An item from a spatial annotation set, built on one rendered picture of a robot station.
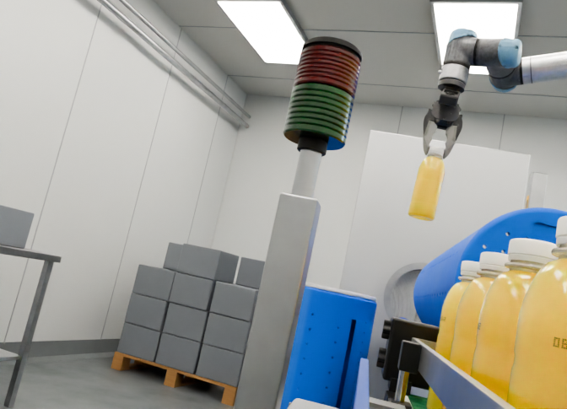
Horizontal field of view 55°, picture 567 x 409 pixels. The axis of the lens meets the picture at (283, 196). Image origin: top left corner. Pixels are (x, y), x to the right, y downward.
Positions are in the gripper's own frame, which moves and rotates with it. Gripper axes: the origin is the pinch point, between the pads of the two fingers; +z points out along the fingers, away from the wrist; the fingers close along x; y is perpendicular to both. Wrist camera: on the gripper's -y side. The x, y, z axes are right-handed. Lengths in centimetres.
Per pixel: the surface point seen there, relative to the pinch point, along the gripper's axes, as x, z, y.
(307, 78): 16, 22, -95
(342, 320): 14, 50, 17
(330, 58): 14, 20, -95
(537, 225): -18, 22, -47
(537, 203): -47, -13, 95
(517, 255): -6, 34, -97
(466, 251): -7, 29, -48
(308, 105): 15, 25, -95
